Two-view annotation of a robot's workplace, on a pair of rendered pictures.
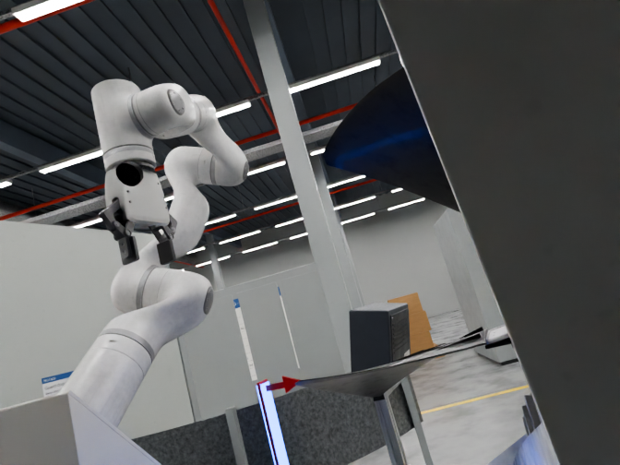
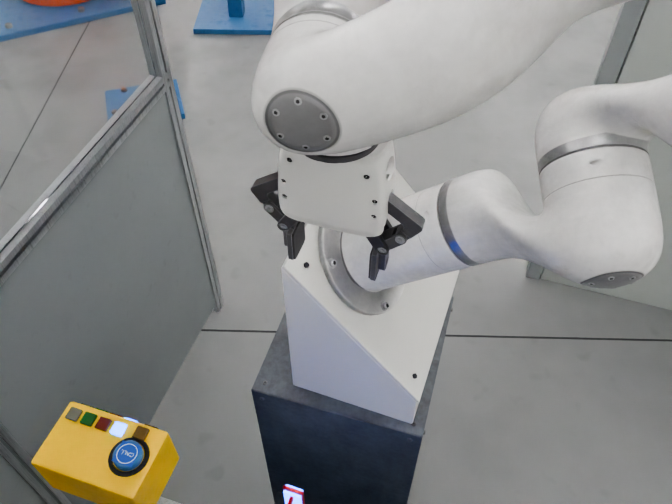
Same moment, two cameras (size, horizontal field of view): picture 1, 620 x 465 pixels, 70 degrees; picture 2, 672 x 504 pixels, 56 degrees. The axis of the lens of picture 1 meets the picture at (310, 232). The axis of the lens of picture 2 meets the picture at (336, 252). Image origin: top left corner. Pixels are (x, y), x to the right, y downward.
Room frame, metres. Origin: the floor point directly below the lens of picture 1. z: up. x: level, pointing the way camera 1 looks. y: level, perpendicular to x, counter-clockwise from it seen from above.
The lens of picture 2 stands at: (0.70, -0.15, 1.91)
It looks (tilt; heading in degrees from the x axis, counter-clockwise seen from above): 49 degrees down; 86
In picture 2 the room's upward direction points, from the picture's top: straight up
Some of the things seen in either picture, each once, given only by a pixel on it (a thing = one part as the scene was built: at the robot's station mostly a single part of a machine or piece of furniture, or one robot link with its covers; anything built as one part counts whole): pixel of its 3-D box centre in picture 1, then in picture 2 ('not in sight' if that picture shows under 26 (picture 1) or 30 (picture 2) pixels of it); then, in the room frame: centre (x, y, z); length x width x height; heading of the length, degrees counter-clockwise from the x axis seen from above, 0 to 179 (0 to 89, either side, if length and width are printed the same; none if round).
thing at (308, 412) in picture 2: not in sight; (353, 447); (0.78, 0.49, 0.47); 0.30 x 0.30 x 0.93; 70
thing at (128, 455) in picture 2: not in sight; (128, 455); (0.44, 0.23, 1.08); 0.04 x 0.04 x 0.02
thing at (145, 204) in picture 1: (137, 196); (335, 171); (0.72, 0.27, 1.54); 0.10 x 0.07 x 0.11; 158
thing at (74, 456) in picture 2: not in sight; (110, 461); (0.39, 0.25, 1.02); 0.16 x 0.10 x 0.11; 158
